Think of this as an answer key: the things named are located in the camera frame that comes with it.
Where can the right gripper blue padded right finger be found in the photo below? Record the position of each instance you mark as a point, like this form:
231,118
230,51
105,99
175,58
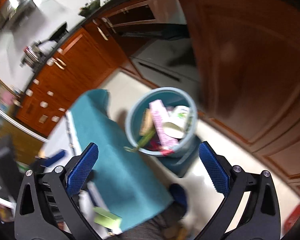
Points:
212,162

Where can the green corn husk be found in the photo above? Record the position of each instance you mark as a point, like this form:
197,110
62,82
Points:
147,132

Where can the white floral paper cup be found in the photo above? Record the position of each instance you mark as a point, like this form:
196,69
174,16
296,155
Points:
176,124

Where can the pink carton box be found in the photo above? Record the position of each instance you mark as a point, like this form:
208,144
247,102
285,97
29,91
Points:
159,116

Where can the steel cooking pot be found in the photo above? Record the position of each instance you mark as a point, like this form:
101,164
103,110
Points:
33,55

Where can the brown wooden drawer cabinet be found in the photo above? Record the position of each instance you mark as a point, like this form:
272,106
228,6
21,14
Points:
82,63

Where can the teal round trash bin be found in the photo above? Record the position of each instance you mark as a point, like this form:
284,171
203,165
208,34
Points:
170,97

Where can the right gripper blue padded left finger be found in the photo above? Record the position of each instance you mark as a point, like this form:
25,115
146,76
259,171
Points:
78,169

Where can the striped teal white tablecloth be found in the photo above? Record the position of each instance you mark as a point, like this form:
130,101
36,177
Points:
123,182

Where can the green paper scrap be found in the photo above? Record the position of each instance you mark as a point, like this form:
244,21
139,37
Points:
106,218

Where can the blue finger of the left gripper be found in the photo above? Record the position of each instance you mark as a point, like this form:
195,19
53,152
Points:
47,162

